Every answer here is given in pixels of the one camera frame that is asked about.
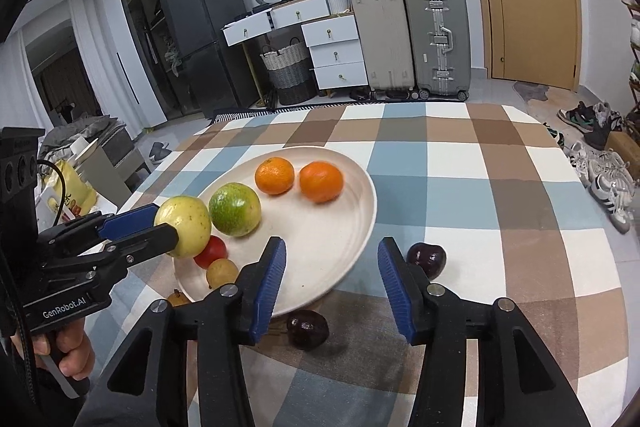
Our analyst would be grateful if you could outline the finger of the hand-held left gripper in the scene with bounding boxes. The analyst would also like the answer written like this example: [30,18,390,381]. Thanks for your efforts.
[37,203,161,253]
[45,223,179,283]

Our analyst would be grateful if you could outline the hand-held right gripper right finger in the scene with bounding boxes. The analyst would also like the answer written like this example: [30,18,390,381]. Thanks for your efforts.
[377,237,593,427]

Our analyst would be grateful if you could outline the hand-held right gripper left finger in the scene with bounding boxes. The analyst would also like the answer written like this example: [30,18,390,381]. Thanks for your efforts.
[75,236,288,427]

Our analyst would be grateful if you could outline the large yellow-green fruit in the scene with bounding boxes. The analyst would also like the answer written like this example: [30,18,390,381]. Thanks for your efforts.
[154,196,212,259]

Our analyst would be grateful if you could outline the dark purple plum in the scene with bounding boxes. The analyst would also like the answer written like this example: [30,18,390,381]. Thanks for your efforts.
[406,243,447,280]
[286,310,330,350]

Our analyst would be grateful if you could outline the small yellow fruit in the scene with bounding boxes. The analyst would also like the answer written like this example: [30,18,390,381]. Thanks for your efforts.
[206,258,238,290]

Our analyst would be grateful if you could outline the red tomato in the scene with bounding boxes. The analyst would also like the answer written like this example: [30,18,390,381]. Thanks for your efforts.
[193,235,229,270]

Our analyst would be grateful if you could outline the cream round plate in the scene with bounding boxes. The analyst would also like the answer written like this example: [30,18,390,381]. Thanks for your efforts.
[172,146,377,319]

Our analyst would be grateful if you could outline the round green fruit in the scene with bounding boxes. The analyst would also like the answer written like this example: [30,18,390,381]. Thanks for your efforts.
[208,183,262,238]

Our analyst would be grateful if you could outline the orange mandarin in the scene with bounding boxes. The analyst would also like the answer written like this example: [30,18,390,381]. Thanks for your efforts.
[254,157,295,196]
[299,161,345,204]

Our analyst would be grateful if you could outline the person's left forearm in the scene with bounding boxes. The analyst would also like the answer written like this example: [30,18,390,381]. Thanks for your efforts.
[0,357,108,427]

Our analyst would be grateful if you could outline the person's left hand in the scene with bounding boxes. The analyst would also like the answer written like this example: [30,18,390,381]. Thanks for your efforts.
[50,320,97,383]

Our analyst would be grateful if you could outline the grey cabinet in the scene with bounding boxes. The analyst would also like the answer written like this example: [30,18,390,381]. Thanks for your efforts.
[75,127,151,208]

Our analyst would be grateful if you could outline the yellow bag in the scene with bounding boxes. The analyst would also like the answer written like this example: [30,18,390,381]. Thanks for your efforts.
[42,159,98,228]

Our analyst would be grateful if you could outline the grey slippers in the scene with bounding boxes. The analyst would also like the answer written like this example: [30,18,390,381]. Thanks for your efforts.
[149,141,172,165]

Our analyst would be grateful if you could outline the checkered tablecloth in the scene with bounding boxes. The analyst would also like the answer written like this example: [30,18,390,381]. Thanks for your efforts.
[75,102,631,427]

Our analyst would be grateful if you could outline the white wardrobe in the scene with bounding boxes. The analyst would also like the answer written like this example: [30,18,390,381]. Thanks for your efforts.
[70,0,168,128]

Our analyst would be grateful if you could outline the dotted rug with striped border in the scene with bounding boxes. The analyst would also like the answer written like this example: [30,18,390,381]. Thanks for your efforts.
[212,99,351,124]

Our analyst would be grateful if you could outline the dark glass cabinet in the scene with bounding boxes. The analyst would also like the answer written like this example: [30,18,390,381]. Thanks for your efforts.
[114,0,173,122]

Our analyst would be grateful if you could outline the dark grey fridge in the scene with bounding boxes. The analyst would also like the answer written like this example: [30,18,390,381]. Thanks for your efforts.
[156,0,261,120]

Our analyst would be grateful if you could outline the woven laundry basket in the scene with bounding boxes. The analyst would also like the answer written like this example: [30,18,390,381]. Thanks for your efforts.
[259,38,317,105]

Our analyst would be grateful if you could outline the scattered shoes group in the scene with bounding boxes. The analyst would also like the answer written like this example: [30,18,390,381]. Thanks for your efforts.
[542,101,640,235]

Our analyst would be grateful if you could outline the grey door mat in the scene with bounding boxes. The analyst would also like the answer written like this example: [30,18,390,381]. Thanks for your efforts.
[515,83,548,100]

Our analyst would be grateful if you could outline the white drawer desk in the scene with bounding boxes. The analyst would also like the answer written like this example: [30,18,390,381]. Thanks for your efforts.
[222,0,368,90]

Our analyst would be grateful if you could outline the beige suitcase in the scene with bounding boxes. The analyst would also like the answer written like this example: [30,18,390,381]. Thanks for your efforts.
[348,0,417,92]

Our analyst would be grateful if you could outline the silver suitcase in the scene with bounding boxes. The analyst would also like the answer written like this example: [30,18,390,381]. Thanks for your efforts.
[403,0,472,102]

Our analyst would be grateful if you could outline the brown cardboard box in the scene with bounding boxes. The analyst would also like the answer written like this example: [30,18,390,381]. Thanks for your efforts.
[605,132,637,164]

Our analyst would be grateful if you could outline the row of sneakers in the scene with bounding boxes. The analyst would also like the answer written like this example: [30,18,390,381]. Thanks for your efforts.
[620,0,640,128]

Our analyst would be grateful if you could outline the black cable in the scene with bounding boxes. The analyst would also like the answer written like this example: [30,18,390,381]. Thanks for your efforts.
[36,158,70,224]

